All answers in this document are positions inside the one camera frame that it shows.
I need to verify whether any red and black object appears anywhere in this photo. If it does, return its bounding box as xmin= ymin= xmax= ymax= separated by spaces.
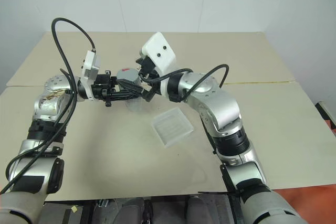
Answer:
xmin=314 ymin=100 xmax=336 ymax=142

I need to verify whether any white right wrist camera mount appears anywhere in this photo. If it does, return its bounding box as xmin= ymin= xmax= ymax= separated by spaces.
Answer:
xmin=141 ymin=31 xmax=176 ymax=77

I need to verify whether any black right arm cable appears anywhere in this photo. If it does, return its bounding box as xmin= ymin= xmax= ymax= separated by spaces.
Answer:
xmin=139 ymin=63 xmax=230 ymax=103

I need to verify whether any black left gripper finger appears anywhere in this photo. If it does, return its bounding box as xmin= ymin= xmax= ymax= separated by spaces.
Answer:
xmin=109 ymin=92 xmax=141 ymax=103

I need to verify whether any clear plastic box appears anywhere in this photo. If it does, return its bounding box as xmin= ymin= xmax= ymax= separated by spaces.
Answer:
xmin=151 ymin=107 xmax=195 ymax=148

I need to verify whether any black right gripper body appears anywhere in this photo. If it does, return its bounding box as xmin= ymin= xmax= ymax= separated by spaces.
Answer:
xmin=138 ymin=55 xmax=163 ymax=92

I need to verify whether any black platform with pale label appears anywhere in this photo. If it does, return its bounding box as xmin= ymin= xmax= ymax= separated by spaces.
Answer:
xmin=39 ymin=199 xmax=91 ymax=224

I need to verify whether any clear jar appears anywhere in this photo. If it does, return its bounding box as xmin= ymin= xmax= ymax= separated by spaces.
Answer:
xmin=119 ymin=77 xmax=145 ymax=112

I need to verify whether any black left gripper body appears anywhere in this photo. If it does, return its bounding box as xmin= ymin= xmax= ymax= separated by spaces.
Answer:
xmin=91 ymin=70 xmax=118 ymax=108

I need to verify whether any grey jar lid red mark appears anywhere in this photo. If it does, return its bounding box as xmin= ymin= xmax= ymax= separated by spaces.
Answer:
xmin=115 ymin=67 xmax=140 ymax=83

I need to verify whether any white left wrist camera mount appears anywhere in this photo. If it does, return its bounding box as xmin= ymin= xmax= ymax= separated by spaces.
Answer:
xmin=80 ymin=49 xmax=102 ymax=101

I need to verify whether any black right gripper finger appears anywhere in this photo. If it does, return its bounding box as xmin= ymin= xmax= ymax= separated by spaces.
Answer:
xmin=115 ymin=77 xmax=144 ymax=95
xmin=141 ymin=87 xmax=159 ymax=103
xmin=134 ymin=56 xmax=145 ymax=76

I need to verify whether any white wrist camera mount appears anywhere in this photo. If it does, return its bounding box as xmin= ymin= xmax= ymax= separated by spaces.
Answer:
xmin=80 ymin=49 xmax=102 ymax=101
xmin=141 ymin=31 xmax=176 ymax=77

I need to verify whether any dark rounded shape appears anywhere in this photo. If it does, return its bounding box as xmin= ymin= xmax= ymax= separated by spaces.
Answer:
xmin=115 ymin=197 xmax=146 ymax=224

